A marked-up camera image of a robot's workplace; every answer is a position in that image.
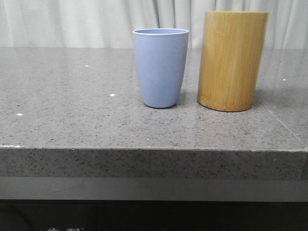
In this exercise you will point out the blue plastic cup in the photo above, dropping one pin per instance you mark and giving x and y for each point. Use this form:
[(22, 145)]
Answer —
[(160, 58)]

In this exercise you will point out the bamboo cylindrical holder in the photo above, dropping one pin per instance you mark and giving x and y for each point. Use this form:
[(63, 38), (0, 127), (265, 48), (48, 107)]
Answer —
[(230, 59)]

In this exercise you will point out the white pleated curtain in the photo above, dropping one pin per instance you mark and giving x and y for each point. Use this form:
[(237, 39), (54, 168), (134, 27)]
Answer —
[(109, 23)]

